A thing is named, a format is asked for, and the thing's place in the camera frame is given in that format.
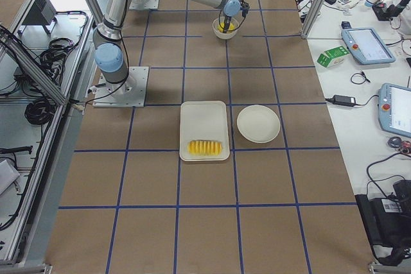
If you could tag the grey electronics box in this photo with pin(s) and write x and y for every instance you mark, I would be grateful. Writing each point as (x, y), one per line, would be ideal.
(42, 13)

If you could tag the black joystick device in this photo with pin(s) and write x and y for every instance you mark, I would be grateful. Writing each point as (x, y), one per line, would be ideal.
(386, 13)

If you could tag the blue teach pendant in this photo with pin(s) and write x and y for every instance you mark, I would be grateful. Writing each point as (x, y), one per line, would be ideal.
(394, 109)
(366, 46)

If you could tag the white bowl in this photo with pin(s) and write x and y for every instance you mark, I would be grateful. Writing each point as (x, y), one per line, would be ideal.
(224, 36)

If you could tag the yellow lemon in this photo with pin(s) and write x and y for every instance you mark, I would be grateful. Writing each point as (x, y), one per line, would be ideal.
(219, 28)

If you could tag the sliced yellow fruit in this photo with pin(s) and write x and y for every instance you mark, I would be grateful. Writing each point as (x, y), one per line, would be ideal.
(205, 147)

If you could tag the round grey puck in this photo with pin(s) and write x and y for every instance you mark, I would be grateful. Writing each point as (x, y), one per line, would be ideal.
(395, 142)

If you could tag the white rectangular tray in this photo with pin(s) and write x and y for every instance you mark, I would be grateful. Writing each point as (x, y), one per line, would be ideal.
(203, 120)

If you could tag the lower blue teach pendant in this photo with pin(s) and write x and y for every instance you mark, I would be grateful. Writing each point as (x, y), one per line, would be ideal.
(394, 109)

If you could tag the white round plate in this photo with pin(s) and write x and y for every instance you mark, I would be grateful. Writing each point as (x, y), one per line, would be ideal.
(258, 124)

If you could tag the black power adapter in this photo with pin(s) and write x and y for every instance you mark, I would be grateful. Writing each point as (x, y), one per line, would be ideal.
(347, 101)

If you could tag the upper blue teach pendant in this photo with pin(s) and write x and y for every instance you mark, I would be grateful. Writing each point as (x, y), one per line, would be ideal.
(366, 46)

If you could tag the green white carton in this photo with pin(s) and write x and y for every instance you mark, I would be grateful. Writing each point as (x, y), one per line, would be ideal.
(333, 57)

